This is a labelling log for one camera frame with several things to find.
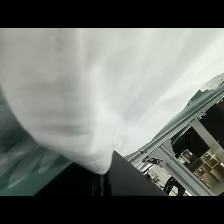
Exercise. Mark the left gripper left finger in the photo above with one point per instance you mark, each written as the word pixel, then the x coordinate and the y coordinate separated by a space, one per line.
pixel 78 183

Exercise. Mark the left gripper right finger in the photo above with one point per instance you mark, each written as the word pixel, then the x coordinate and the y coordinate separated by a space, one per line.
pixel 130 181

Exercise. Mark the white shirt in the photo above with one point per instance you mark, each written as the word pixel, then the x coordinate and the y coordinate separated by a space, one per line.
pixel 100 86

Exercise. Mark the silver frame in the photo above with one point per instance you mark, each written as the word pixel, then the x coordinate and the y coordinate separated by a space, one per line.
pixel 173 131

